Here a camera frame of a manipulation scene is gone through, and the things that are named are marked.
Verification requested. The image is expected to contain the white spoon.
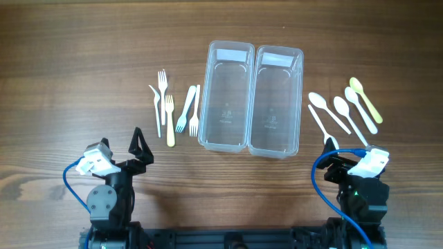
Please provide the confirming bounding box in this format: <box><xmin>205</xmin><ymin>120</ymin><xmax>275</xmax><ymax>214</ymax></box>
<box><xmin>308</xmin><ymin>92</ymin><xmax>352</xmax><ymax>134</ymax></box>
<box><xmin>334</xmin><ymin>96</ymin><xmax>368</xmax><ymax>147</ymax></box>
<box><xmin>345</xmin><ymin>86</ymin><xmax>378</xmax><ymax>134</ymax></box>
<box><xmin>307</xmin><ymin>104</ymin><xmax>340</xmax><ymax>149</ymax></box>

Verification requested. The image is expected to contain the light blue fork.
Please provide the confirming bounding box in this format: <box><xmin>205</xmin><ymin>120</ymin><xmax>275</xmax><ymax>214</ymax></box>
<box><xmin>175</xmin><ymin>86</ymin><xmax>197</xmax><ymax>133</ymax></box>

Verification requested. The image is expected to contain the yellow fork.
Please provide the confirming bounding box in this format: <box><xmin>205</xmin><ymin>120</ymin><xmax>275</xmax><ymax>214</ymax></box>
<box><xmin>165</xmin><ymin>95</ymin><xmax>175</xmax><ymax>147</ymax></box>

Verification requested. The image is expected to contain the cream white fork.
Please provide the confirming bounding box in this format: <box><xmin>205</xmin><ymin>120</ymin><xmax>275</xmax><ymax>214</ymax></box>
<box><xmin>189</xmin><ymin>84</ymin><xmax>201</xmax><ymax>137</ymax></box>

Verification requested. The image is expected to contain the bent white fork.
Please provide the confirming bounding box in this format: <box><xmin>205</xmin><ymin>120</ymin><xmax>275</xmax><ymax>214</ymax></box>
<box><xmin>149</xmin><ymin>85</ymin><xmax>161</xmax><ymax>138</ymax></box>

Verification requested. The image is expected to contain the tall white fork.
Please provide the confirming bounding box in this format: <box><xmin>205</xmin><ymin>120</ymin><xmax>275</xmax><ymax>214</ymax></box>
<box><xmin>158</xmin><ymin>69</ymin><xmax>168</xmax><ymax>125</ymax></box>

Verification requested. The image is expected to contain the yellow-green spoon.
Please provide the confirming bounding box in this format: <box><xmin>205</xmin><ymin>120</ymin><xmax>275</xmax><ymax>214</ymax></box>
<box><xmin>350</xmin><ymin>77</ymin><xmax>383</xmax><ymax>124</ymax></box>

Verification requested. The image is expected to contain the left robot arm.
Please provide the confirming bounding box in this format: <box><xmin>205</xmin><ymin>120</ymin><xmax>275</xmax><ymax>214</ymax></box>
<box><xmin>76</xmin><ymin>127</ymin><xmax>154</xmax><ymax>249</ymax></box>

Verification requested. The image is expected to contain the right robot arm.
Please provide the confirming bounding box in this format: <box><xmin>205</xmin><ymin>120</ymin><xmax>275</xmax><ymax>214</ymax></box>
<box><xmin>311</xmin><ymin>138</ymin><xmax>390</xmax><ymax>248</ymax></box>

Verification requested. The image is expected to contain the right clear plastic container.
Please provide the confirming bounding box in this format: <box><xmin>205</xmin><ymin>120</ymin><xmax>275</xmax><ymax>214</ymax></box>
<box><xmin>248</xmin><ymin>45</ymin><xmax>304</xmax><ymax>158</ymax></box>

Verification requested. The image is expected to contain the clear plastic container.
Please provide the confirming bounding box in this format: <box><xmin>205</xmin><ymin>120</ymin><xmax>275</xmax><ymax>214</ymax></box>
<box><xmin>248</xmin><ymin>45</ymin><xmax>304</xmax><ymax>158</ymax></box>
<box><xmin>198</xmin><ymin>40</ymin><xmax>255</xmax><ymax>153</ymax></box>

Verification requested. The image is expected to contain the left clear plastic container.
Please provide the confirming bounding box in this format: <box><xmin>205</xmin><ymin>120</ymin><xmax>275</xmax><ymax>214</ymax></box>
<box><xmin>198</xmin><ymin>40</ymin><xmax>255</xmax><ymax>153</ymax></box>

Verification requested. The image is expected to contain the right blue cable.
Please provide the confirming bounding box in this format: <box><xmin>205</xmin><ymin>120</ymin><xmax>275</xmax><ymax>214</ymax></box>
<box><xmin>310</xmin><ymin>148</ymin><xmax>375</xmax><ymax>249</ymax></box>

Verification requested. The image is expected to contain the blue cable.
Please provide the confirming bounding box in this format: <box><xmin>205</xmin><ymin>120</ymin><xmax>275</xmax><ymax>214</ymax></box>
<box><xmin>310</xmin><ymin>148</ymin><xmax>375</xmax><ymax>249</ymax></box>
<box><xmin>62</xmin><ymin>156</ymin><xmax>92</xmax><ymax>214</ymax></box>

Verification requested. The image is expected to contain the left blue cable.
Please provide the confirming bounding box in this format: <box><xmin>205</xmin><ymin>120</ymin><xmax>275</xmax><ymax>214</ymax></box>
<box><xmin>62</xmin><ymin>156</ymin><xmax>92</xmax><ymax>214</ymax></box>

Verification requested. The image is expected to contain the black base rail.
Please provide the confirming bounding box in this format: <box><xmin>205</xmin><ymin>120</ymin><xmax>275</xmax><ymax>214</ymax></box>
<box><xmin>78</xmin><ymin>226</ymin><xmax>386</xmax><ymax>249</ymax></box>

